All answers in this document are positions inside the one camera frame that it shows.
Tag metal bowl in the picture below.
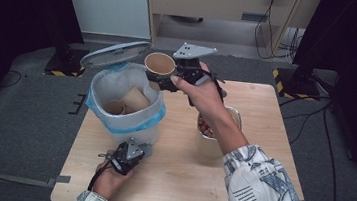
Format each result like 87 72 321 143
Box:
193 102 245 161

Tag white cabinet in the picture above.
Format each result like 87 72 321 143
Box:
55 0 156 41

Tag thin black floor cable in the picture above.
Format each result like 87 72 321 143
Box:
0 68 24 92

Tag black stand base striped tape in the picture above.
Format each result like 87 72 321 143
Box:
42 43 91 81
269 65 325 102

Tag black hanging cables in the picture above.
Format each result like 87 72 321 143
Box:
251 0 310 64

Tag reddish food scraps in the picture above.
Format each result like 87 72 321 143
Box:
196 113 218 139

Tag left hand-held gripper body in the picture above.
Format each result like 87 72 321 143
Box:
96 135 155 179

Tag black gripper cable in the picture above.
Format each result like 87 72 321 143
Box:
87 161 112 194

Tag white bin bag blue drawstring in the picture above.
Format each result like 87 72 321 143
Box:
82 58 172 139

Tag person's left hand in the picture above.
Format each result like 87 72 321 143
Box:
91 157 138 201

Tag grey trash bin lid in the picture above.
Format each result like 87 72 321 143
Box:
78 34 152 75

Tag black tape marks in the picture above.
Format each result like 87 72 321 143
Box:
67 92 88 117

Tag brown paper cup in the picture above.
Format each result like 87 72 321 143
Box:
141 50 178 85
119 85 153 114
102 97 127 117

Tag person's right hand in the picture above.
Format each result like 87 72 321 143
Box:
164 58 243 145

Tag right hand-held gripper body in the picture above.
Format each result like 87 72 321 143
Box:
166 40 233 110

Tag black curtain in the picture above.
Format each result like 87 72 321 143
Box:
0 0 89 144
280 0 357 188

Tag white trash bin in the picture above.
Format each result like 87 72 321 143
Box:
81 58 172 150

